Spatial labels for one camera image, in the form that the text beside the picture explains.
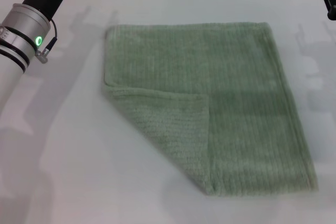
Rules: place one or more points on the light green ribbed towel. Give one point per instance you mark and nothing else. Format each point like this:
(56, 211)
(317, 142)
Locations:
(236, 90)

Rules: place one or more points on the white and silver left arm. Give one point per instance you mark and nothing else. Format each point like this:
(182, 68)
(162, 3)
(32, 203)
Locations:
(23, 30)

